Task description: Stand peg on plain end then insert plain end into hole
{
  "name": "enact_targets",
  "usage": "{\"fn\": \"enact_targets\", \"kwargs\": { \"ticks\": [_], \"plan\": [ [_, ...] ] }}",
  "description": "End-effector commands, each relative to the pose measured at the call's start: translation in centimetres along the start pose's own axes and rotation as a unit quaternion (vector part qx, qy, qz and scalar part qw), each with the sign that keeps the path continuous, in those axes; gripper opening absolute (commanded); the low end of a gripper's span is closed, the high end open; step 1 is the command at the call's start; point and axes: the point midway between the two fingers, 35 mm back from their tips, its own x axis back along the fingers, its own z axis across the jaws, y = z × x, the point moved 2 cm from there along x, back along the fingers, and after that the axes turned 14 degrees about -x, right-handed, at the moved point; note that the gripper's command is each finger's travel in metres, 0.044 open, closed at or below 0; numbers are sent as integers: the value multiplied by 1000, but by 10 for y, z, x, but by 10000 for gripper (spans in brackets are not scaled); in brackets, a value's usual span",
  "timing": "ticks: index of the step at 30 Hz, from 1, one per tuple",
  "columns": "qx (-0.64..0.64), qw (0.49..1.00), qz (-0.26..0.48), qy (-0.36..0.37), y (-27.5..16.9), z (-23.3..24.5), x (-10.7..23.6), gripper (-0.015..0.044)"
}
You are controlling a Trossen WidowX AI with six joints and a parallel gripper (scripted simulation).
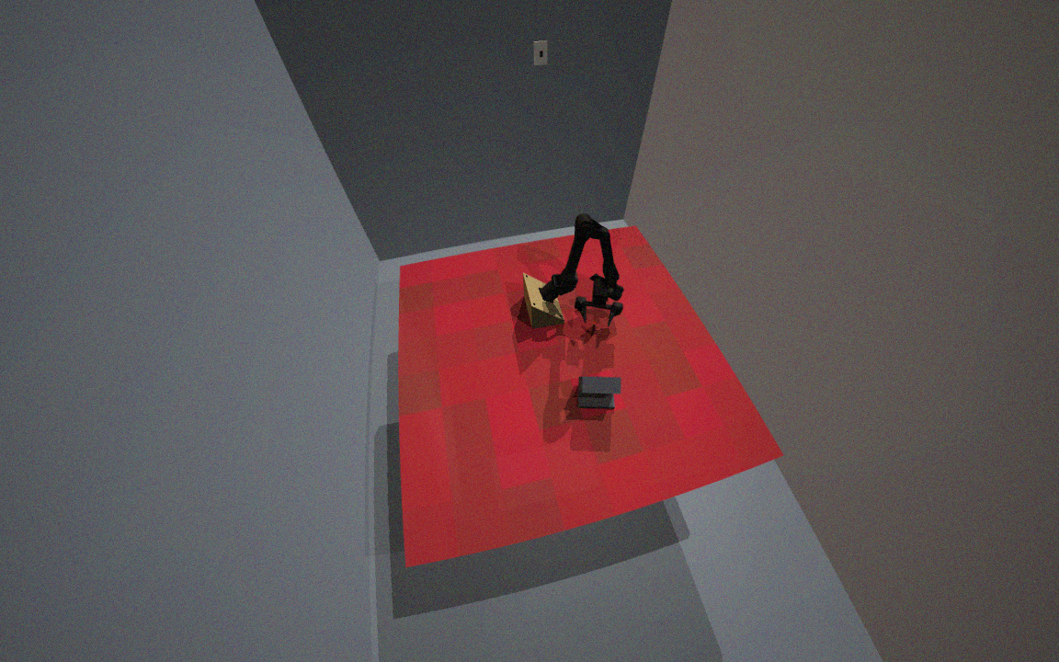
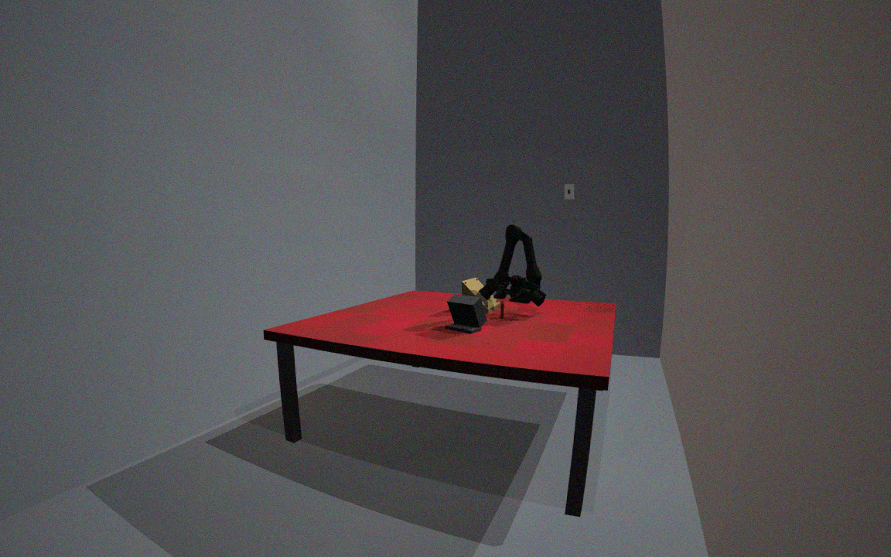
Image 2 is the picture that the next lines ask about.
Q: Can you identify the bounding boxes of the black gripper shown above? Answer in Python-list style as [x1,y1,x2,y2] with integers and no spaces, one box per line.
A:
[494,285,531,304]

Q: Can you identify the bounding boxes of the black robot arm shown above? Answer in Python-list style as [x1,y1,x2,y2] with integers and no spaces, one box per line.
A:
[479,225,546,306]

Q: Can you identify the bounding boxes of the grey flat panel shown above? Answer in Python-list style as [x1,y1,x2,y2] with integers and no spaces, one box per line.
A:
[445,294,487,334]

